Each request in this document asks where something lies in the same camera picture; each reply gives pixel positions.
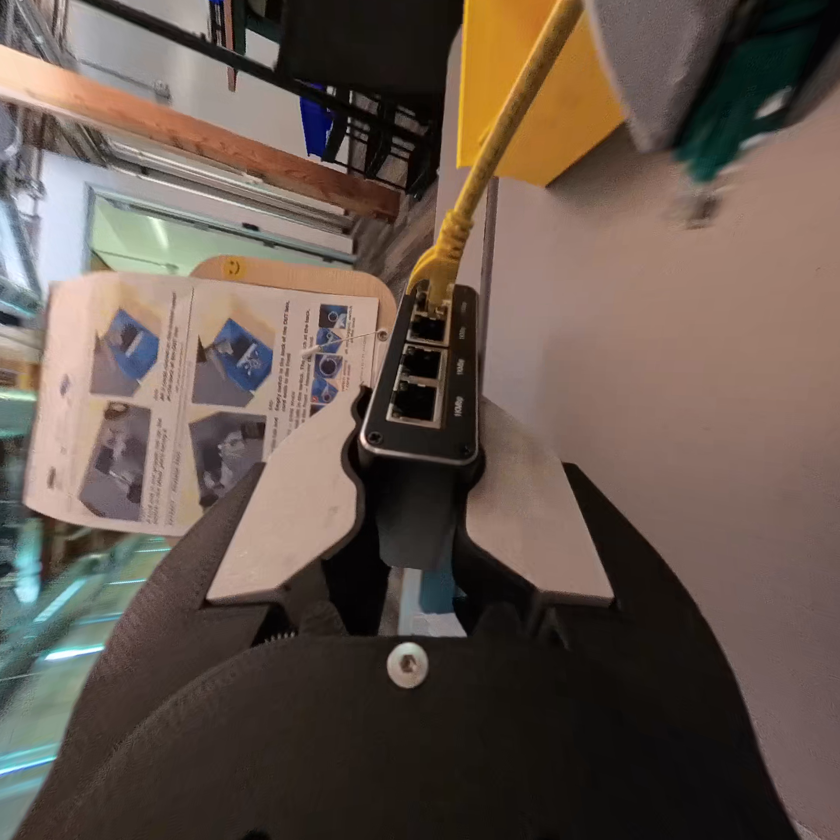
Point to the black ethernet switch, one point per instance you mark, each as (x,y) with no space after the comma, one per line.
(460,367)

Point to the black metal rack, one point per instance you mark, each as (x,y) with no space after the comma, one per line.
(367,39)

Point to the glass window panel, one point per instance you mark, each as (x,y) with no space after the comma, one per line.
(197,229)

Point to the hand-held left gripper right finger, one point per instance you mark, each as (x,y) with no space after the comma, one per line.
(525,505)

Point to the wooden beam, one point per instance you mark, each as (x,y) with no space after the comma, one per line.
(164,128)

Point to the printed instruction sheet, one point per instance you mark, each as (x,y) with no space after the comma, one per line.
(164,394)

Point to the large yellow plastic bin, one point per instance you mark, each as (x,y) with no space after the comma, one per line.
(571,98)

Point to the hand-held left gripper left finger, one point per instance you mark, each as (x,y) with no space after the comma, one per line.
(295,499)

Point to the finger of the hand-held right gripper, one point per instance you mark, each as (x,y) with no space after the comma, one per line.
(817,88)
(663,65)

